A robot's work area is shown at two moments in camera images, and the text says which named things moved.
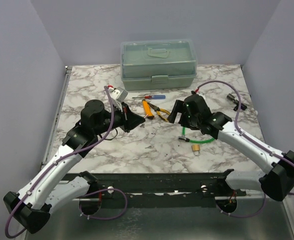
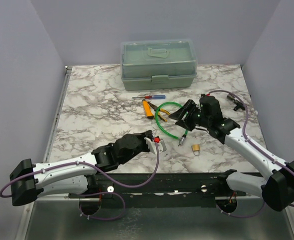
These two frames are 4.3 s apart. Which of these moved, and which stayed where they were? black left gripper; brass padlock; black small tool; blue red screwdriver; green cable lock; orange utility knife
Moved: black left gripper; green cable lock
Stayed: blue red screwdriver; black small tool; brass padlock; orange utility knife
